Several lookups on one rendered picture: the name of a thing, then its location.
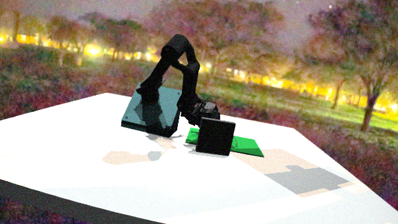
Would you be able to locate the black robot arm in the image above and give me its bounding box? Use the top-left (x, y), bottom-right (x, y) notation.
top-left (136, 34), bottom-right (221, 125)

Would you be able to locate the green circuit board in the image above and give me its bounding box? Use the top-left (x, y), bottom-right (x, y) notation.
top-left (185, 127), bottom-right (264, 157)

